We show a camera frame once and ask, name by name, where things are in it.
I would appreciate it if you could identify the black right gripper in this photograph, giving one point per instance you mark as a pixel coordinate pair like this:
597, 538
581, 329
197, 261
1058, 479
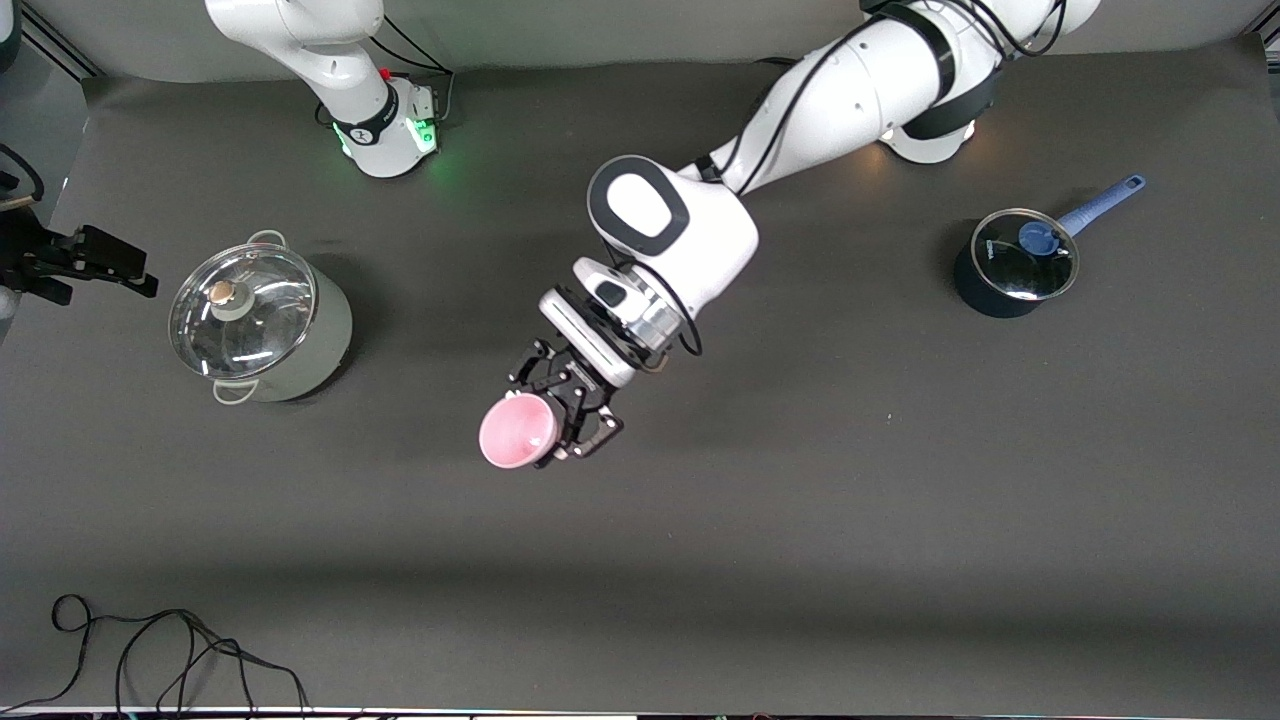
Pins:
30, 254

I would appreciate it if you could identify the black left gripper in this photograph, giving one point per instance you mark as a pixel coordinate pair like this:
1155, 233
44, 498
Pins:
572, 383

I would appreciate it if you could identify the pink plastic cup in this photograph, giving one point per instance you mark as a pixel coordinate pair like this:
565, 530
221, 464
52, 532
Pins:
515, 432

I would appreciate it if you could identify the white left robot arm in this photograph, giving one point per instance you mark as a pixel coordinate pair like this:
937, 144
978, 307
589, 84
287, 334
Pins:
830, 90

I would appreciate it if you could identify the glass lid with beige knob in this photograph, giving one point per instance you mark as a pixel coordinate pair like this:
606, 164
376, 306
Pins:
270, 320

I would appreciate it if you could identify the dark grey table mat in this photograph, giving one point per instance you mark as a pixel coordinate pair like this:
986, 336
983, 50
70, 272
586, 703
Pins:
800, 500

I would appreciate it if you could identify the dark blue saucepan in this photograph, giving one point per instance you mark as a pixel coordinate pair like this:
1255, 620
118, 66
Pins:
985, 300

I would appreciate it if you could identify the glass lid with blue knob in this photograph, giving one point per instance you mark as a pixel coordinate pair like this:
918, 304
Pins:
1010, 265

